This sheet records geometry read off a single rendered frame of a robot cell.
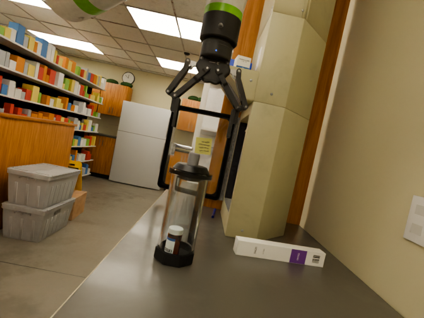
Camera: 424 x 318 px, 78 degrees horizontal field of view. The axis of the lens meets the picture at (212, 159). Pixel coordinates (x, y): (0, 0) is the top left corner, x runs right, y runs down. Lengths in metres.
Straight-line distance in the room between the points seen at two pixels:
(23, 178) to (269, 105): 2.49
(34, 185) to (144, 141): 3.38
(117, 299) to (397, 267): 0.69
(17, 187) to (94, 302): 2.54
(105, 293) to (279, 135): 0.68
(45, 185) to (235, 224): 2.22
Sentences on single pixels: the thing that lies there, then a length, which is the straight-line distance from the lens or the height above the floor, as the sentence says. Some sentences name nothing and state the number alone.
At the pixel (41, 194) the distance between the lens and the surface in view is 2.92.
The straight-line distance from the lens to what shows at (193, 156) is 0.63.
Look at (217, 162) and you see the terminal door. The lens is 1.20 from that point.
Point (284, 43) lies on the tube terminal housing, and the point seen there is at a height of 1.62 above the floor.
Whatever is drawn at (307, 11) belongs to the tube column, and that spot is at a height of 1.74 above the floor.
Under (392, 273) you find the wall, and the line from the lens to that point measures 0.90.
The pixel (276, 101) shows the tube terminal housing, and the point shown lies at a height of 1.43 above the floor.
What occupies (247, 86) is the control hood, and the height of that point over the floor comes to 1.45.
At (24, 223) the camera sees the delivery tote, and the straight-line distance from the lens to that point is 3.06.
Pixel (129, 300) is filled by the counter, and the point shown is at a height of 0.94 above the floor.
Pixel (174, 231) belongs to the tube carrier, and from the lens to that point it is 0.64.
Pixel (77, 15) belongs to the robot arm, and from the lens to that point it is 0.88.
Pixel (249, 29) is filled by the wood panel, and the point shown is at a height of 1.80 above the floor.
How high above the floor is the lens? 1.24
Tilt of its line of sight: 3 degrees down
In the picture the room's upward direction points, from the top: 12 degrees clockwise
